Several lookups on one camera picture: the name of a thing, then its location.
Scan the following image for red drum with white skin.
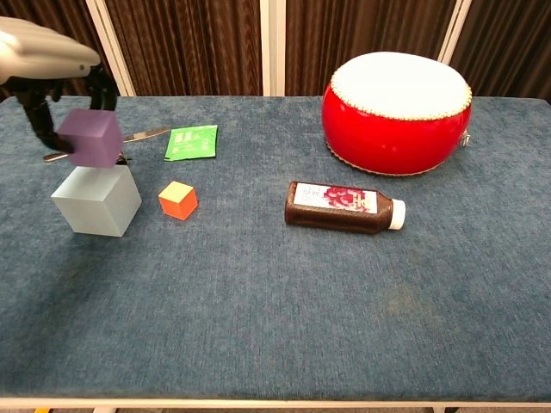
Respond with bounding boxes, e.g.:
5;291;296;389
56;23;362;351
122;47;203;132
320;51;474;177

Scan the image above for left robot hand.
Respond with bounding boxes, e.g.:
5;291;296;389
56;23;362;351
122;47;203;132
0;15;120;155

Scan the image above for dark brown ribbed screen panel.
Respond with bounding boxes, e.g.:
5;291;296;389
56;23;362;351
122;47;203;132
449;0;551;102
283;0;457;96
0;0;120;98
105;0;263;96

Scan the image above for white screen frame post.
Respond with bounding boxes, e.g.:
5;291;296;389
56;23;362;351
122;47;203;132
436;0;474;65
259;0;287;96
84;0;137;96

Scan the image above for small orange cube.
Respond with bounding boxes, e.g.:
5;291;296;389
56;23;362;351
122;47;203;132
158;180;200;221

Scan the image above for purple cube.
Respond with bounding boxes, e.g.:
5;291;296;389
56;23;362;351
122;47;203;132
57;108;125;168

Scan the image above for large light blue cube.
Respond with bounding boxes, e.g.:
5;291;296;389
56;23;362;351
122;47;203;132
50;164;143;238

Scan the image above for green sachet packet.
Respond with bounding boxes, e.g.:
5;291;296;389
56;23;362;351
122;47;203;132
164;124;220;163

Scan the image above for blue table cloth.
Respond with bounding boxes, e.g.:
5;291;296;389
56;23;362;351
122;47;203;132
0;95;551;404

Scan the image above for metal table knife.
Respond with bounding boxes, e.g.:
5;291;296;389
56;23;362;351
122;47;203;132
42;126;172;163

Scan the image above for brown bottle with floral label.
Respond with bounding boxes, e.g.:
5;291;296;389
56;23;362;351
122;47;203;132
283;180;407;236

